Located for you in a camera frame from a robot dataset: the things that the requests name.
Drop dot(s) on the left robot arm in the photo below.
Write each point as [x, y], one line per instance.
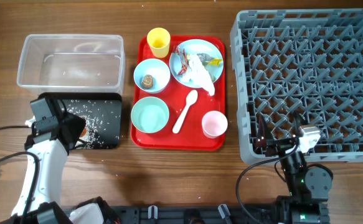
[41, 191]

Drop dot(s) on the light blue bowl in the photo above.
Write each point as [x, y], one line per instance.
[158, 69]

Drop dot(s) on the red snack wrapper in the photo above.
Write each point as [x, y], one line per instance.
[183, 58]

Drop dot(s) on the light blue plate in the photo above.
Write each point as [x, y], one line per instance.
[196, 46]

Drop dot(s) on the white rice pile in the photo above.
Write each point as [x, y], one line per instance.
[103, 122]

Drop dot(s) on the yellow candy wrapper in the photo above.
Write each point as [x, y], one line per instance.
[216, 62]

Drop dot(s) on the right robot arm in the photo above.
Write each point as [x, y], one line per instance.
[308, 185]

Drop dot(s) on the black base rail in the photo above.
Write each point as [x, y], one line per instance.
[264, 213]

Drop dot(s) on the clear plastic storage bin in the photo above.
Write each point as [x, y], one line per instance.
[72, 63]

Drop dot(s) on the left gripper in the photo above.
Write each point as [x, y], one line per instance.
[75, 124]

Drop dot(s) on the green bowl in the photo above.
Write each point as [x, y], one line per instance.
[150, 115]

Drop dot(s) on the pink plastic cup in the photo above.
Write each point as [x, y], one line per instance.
[214, 124]

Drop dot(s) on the orange carrot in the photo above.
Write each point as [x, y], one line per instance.
[83, 133]

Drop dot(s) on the red serving tray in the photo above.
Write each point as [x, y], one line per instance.
[191, 136]

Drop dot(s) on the grey dishwasher rack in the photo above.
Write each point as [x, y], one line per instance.
[305, 61]

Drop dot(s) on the black plastic tray bin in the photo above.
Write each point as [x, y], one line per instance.
[81, 96]

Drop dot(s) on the brown chestnut food scrap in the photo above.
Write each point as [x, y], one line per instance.
[147, 82]

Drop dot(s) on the yellow plastic cup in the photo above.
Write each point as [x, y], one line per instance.
[159, 42]

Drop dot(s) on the white tissue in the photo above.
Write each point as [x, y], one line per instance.
[197, 73]

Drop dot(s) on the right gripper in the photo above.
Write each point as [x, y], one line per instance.
[263, 140]

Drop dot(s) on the silver foil wrapper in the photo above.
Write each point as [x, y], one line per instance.
[203, 57]

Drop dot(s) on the white plastic spoon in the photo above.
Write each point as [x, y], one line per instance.
[190, 100]

